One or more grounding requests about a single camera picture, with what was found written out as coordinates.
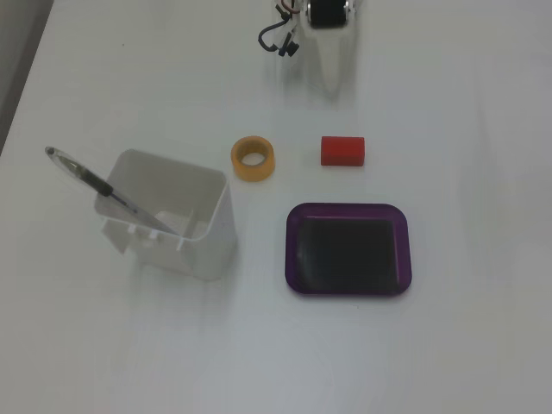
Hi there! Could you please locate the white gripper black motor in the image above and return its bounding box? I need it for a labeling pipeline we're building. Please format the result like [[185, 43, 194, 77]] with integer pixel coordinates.
[[301, 0, 361, 103]]

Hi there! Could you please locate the red rectangular block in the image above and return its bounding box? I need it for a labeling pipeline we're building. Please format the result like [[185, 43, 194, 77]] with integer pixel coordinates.
[[320, 135, 367, 168]]

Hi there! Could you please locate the yellow tape roll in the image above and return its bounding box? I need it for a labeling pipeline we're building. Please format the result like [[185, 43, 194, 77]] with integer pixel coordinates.
[[230, 135, 277, 183]]

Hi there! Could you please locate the purple rectangular tray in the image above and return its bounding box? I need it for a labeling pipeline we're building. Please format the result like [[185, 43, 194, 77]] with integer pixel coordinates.
[[284, 202, 413, 299]]

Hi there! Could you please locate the white plastic container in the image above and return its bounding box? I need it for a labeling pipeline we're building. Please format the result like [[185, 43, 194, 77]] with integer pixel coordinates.
[[93, 148, 237, 282]]

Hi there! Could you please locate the clear black ballpoint pen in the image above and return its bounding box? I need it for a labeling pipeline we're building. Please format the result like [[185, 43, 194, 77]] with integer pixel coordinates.
[[44, 145, 180, 236]]

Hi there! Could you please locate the red white motor wire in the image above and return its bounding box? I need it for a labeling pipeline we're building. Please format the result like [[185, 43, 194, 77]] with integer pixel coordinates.
[[274, 0, 302, 17]]

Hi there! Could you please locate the black looped cable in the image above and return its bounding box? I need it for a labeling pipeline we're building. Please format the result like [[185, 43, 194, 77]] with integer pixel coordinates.
[[258, 19, 299, 58]]

